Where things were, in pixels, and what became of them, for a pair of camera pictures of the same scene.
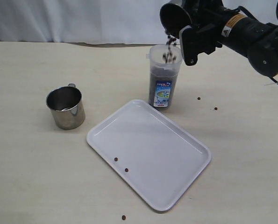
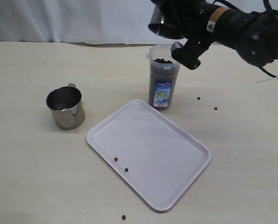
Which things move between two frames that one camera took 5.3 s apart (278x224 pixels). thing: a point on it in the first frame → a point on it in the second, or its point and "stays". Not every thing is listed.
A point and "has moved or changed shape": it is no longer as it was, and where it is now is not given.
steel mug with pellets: (174, 16) has moved or changed shape
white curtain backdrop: (91, 22) stays
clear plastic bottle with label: (164, 60) stays
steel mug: (67, 106) stays
